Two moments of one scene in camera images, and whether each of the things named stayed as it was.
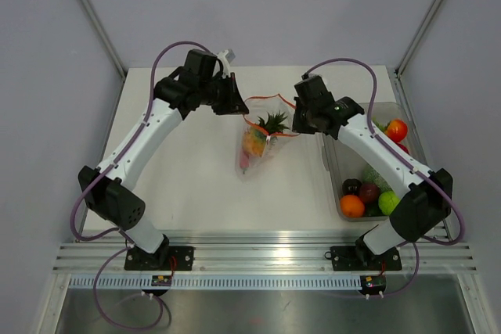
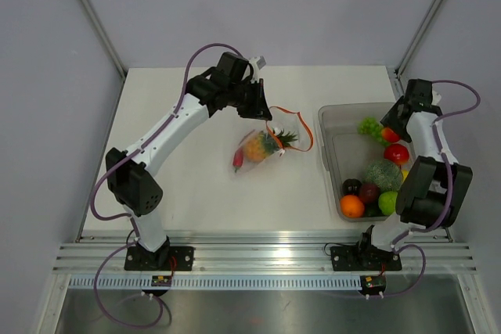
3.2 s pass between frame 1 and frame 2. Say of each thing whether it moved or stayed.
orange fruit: stayed
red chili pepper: moved
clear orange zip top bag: moved
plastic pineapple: moved
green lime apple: stayed
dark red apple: stayed
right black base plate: stayed
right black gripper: moved
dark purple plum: stayed
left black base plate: stayed
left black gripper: moved
